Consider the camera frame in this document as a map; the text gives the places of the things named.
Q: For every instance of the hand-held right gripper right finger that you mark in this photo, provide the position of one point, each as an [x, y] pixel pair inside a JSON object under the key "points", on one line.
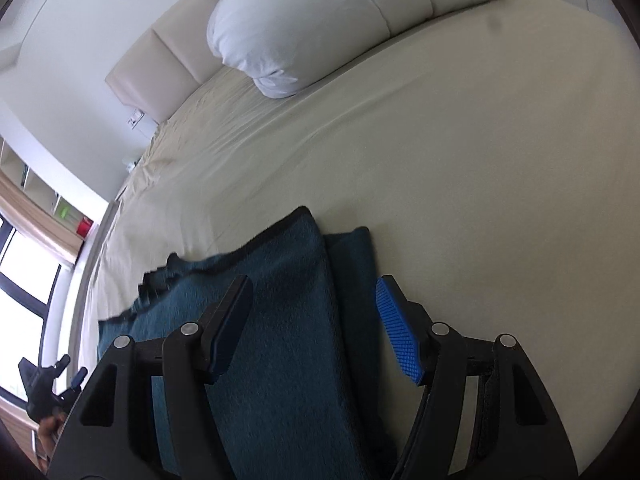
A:
{"points": [[397, 330]]}

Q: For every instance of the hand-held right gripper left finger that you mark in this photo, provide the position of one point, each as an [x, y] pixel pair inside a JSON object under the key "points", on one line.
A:
{"points": [[225, 355]]}

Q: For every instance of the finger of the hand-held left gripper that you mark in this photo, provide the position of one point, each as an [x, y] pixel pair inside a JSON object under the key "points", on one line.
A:
{"points": [[62, 364], [77, 379]]}

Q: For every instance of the dark green sweater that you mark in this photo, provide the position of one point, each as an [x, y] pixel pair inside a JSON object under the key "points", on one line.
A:
{"points": [[290, 310]]}

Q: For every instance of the person's left hand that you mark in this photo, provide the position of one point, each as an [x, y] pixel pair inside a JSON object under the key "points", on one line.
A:
{"points": [[50, 432]]}

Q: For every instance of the black framed window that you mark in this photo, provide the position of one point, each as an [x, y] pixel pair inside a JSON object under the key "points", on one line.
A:
{"points": [[25, 285]]}

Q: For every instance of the red box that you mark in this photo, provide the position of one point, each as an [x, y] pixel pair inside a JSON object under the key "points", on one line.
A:
{"points": [[84, 226]]}

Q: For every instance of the beige curtain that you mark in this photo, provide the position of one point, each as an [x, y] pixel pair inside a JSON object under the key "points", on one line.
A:
{"points": [[45, 225]]}

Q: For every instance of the green container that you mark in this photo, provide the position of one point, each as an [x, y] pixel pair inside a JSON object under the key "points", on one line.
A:
{"points": [[64, 210]]}

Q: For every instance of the bed with beige sheet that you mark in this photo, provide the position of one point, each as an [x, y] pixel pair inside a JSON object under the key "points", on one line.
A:
{"points": [[450, 160]]}

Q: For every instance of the small item on nightstand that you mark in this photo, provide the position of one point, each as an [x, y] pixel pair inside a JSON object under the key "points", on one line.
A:
{"points": [[131, 165]]}

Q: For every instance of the beige padded headboard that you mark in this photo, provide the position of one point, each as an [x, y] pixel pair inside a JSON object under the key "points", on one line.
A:
{"points": [[150, 70]]}

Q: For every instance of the white folded duvet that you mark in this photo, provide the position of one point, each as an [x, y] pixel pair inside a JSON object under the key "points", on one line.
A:
{"points": [[325, 15]]}

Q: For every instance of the white wall shelf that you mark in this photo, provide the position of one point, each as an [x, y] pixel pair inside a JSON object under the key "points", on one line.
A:
{"points": [[35, 185]]}

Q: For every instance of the white wall socket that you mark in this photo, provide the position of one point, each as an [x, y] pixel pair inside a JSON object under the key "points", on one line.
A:
{"points": [[136, 120]]}

